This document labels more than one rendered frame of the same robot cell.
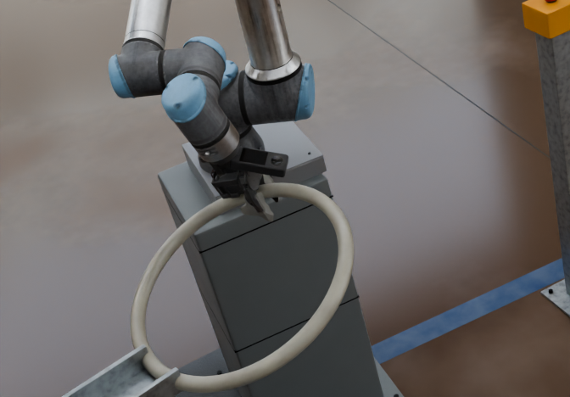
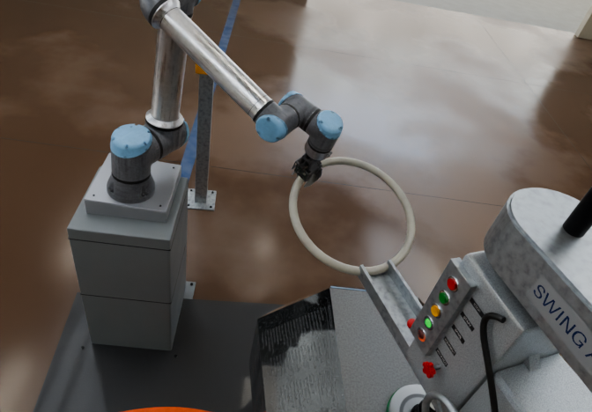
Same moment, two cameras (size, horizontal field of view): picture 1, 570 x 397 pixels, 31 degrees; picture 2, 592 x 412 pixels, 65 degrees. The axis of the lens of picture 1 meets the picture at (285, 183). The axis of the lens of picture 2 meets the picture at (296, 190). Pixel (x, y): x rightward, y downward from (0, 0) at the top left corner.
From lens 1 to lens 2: 2.26 m
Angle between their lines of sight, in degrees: 67
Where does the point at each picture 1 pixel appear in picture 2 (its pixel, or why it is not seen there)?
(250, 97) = (164, 141)
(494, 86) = (19, 128)
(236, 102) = (158, 147)
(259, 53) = (174, 110)
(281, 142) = not seen: hidden behind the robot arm
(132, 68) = (287, 119)
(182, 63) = (305, 107)
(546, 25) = not seen: hidden behind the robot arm
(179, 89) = (331, 120)
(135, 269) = not seen: outside the picture
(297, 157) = (170, 172)
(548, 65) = (207, 90)
